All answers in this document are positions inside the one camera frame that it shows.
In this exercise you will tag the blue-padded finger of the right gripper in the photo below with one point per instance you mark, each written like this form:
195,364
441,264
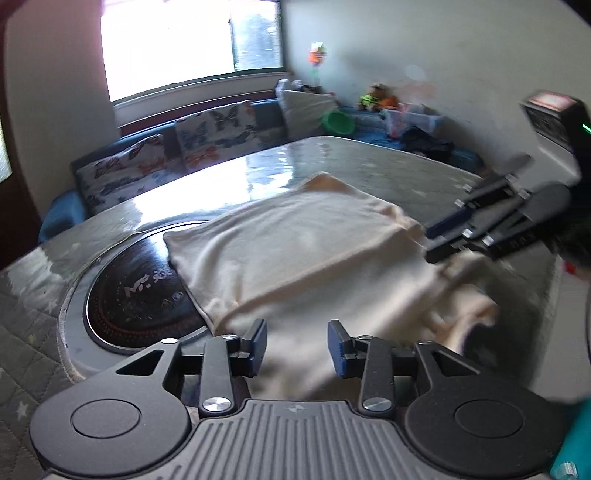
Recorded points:
495,238
483,209

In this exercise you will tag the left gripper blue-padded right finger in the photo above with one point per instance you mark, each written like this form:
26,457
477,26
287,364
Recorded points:
369,359

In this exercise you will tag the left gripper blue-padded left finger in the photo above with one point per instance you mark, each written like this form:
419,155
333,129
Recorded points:
228,360

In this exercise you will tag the cream knit garment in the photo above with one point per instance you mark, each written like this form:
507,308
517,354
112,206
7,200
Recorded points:
320,252

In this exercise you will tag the teal left sleeve forearm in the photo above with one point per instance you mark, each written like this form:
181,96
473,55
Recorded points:
574,460

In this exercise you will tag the dark clothing pile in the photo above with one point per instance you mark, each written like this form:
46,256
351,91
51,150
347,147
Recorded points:
418,141

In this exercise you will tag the round black induction cooktop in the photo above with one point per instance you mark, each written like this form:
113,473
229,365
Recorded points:
137,299

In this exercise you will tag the clear plastic storage box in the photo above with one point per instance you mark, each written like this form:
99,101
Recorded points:
398,121

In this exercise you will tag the orange plush toy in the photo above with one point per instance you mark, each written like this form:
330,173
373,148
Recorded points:
390,102

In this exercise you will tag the plush toy with green vest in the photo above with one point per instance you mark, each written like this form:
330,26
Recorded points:
371,100

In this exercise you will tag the green plastic bowl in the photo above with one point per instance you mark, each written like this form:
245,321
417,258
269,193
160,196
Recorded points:
338,123

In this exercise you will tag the left butterfly cushion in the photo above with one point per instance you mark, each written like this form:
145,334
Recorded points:
114,179

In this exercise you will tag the butterfly cushion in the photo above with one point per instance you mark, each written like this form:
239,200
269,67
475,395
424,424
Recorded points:
217,135
114,179

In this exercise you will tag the plain grey pillow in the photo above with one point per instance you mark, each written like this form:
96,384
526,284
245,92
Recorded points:
303,112

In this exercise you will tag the blue sofa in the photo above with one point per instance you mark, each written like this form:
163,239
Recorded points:
70,208

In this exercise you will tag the right butterfly cushion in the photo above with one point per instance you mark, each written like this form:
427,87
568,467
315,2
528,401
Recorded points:
217,135

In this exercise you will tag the window with frame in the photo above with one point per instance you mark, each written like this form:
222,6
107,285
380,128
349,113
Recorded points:
151,45

